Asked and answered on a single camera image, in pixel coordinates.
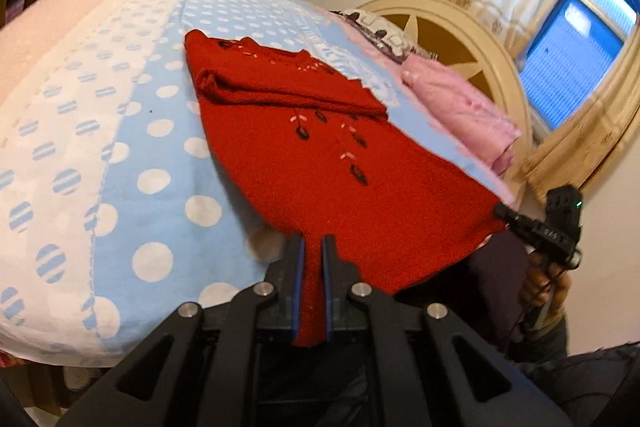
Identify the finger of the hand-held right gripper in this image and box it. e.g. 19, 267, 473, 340
494, 202, 540, 239

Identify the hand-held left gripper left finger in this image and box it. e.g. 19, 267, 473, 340
57, 233, 306, 427

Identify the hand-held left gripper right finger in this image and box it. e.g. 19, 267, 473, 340
321, 234, 572, 427

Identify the red knitted sweater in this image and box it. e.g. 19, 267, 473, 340
184, 29, 507, 349

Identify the person's right forearm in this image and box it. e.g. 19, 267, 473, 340
507, 307, 573, 365

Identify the person's right hand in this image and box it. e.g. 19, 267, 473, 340
520, 252, 572, 309

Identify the dark purple cloth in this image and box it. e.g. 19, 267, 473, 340
462, 232, 532, 350

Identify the pink folded quilt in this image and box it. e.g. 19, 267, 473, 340
401, 56, 522, 178

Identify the person's black jacket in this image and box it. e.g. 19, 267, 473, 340
517, 342, 640, 427

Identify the blue-lit window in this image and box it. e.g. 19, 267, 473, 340
517, 0, 639, 130

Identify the cream wooden bed headboard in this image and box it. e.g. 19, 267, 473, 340
357, 0, 534, 208

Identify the polka dot bedsheet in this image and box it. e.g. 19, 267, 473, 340
0, 0, 516, 368

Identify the grey patterned pillow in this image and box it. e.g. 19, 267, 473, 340
340, 8, 437, 64

